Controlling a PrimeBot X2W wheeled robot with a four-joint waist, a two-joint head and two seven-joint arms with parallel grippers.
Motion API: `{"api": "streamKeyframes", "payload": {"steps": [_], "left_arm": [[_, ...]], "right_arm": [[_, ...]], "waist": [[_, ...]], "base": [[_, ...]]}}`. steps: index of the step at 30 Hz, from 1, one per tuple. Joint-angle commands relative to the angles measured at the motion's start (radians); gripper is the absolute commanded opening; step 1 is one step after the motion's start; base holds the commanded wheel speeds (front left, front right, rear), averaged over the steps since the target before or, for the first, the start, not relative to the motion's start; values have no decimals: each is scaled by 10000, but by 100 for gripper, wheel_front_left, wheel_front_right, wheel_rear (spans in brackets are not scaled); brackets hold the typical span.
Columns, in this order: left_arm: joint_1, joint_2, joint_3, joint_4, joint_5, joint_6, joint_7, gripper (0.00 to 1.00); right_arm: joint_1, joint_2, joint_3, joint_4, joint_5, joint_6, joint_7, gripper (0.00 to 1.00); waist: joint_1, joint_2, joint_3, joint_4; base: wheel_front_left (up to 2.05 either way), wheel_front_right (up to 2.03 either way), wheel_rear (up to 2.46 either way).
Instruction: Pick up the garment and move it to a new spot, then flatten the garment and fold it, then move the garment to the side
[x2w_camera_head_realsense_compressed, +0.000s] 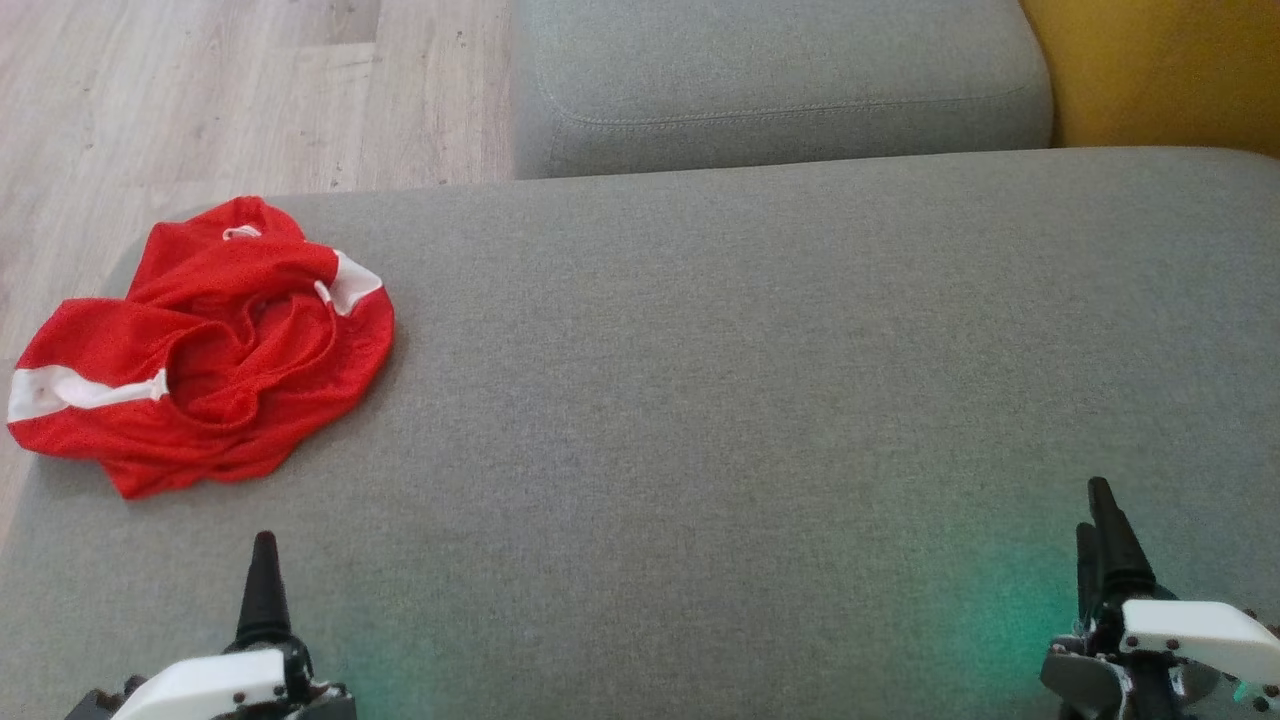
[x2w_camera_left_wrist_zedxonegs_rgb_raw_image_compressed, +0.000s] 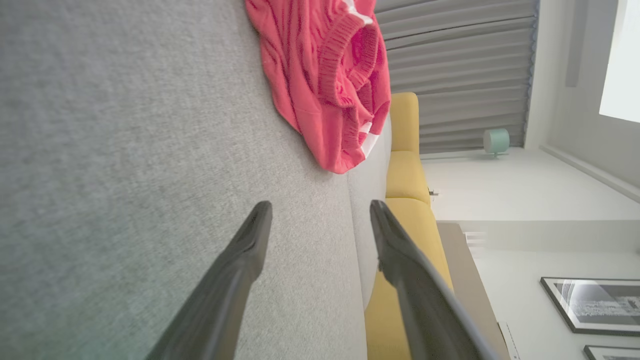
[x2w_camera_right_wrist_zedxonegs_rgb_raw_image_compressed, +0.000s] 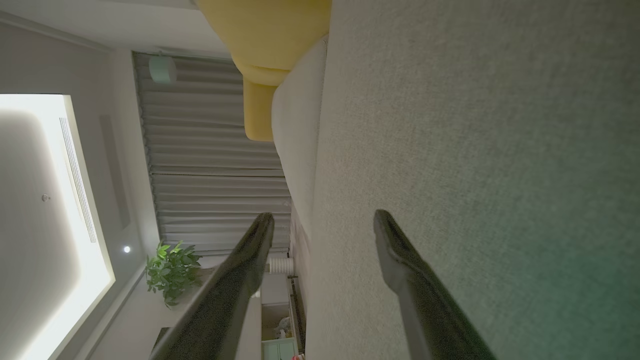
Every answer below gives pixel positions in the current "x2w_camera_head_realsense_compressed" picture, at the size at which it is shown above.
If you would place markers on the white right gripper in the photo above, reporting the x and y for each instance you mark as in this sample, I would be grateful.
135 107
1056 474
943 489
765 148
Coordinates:
1190 635

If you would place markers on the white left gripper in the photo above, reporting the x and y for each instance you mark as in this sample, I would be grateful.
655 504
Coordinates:
210 690

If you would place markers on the small grey sofa cushion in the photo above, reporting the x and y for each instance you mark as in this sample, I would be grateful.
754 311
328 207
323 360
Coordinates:
760 70

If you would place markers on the yellow upholstered block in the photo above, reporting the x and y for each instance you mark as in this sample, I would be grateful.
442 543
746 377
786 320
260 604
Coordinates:
1170 70

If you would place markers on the large grey sofa seat cushion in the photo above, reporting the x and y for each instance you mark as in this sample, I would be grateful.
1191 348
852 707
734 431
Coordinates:
700 400

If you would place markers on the red shorts with white stripe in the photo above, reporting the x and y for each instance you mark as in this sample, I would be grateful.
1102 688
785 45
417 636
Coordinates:
230 360

